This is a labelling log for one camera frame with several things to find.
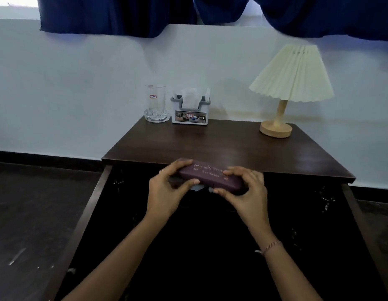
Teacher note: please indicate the person's left thumb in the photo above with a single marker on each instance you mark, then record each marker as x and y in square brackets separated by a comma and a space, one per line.
[187, 187]

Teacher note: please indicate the clear glass ashtray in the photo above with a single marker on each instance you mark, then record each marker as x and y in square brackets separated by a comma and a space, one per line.
[157, 115]

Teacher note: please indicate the cream pleated shade table lamp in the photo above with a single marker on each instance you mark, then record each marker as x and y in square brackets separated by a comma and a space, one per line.
[291, 87]

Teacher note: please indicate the person's right forearm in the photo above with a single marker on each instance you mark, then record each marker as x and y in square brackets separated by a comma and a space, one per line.
[285, 269]

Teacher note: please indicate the person's left forearm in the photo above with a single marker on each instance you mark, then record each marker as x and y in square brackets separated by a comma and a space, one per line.
[118, 266]

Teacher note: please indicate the dark blue curtain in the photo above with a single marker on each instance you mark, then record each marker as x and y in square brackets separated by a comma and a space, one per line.
[212, 14]

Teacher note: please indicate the person's left hand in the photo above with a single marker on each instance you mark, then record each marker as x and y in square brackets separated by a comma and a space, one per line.
[164, 195]

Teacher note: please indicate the grey tissue holder box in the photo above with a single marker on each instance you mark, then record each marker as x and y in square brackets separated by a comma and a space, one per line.
[190, 113]

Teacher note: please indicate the white paper tissues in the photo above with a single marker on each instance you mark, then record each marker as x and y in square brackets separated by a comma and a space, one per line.
[191, 97]

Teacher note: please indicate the person's right thumb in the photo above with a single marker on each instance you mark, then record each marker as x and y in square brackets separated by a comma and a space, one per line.
[223, 193]

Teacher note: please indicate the person's right middle finger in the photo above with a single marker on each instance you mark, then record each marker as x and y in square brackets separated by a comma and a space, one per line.
[241, 169]

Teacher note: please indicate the dark wooden desk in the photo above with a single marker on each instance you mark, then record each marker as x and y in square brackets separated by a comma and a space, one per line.
[219, 144]

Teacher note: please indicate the maroon spectacle case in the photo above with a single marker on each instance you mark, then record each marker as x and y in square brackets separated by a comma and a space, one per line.
[209, 178]

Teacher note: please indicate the open dark wooden drawer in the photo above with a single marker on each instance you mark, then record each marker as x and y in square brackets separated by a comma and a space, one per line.
[197, 247]

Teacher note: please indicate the person's right hand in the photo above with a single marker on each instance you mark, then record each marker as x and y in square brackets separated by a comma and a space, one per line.
[248, 200]

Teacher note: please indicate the clear drinking glass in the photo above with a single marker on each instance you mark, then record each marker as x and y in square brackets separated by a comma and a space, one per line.
[155, 100]

